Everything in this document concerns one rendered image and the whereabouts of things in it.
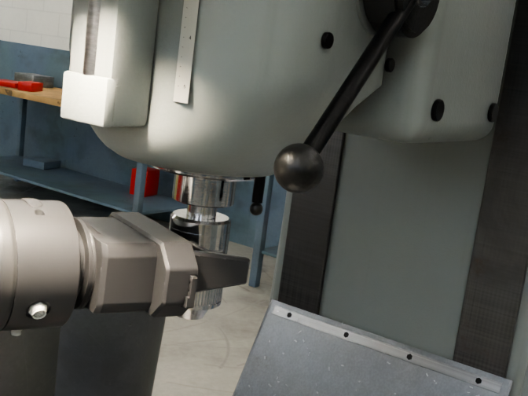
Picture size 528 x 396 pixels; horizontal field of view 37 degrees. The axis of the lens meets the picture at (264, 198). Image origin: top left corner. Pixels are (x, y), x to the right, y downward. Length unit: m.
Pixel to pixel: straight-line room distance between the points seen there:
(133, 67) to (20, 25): 7.10
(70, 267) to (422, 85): 0.30
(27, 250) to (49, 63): 6.74
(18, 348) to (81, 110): 0.41
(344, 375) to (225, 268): 0.40
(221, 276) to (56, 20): 6.67
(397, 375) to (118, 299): 0.47
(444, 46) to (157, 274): 0.28
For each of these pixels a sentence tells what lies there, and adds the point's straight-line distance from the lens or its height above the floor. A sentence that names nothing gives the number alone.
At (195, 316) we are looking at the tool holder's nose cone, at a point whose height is 1.19.
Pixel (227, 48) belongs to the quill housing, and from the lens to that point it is 0.49.
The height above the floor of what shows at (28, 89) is 0.89.
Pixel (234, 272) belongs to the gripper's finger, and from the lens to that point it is 0.60.
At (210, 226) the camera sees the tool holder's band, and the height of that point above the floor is 1.27.
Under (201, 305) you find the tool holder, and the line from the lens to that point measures 0.61.
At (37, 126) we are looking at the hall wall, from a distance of 7.37.
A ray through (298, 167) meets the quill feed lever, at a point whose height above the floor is 1.33.
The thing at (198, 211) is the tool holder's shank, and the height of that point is 1.27.
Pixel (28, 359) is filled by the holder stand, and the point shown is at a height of 1.05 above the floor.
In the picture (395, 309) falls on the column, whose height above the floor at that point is 1.12.
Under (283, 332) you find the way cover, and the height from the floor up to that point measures 1.06.
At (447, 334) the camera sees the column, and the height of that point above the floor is 1.11.
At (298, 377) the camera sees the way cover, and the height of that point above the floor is 1.02.
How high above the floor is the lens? 1.40
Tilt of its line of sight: 10 degrees down
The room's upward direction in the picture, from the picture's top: 8 degrees clockwise
